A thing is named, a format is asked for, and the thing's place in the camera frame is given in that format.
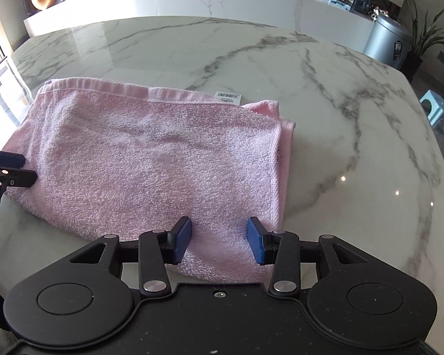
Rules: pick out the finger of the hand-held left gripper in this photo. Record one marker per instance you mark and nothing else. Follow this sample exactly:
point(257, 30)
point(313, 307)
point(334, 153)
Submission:
point(9, 159)
point(18, 178)

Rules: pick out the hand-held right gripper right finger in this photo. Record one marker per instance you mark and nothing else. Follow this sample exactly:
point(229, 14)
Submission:
point(257, 242)

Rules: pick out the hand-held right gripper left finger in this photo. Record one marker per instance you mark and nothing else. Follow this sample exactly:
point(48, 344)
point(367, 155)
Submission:
point(181, 240)

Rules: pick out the pink towel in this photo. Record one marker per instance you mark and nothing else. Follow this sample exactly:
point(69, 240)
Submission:
point(151, 162)

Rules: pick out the light blue plastic stool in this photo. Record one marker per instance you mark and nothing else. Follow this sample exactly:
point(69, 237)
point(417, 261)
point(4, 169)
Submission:
point(436, 109)

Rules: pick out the white marble TV cabinet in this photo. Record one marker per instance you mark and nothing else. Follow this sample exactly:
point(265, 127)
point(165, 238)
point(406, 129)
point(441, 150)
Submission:
point(207, 3)

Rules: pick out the grey metal trash can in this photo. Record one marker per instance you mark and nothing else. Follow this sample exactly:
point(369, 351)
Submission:
point(386, 40)

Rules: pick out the small decor figurines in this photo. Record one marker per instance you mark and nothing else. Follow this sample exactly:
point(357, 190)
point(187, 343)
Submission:
point(373, 7)

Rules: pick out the potted long-leaf plant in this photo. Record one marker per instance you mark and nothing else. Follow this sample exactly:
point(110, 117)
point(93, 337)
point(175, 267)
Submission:
point(425, 33)

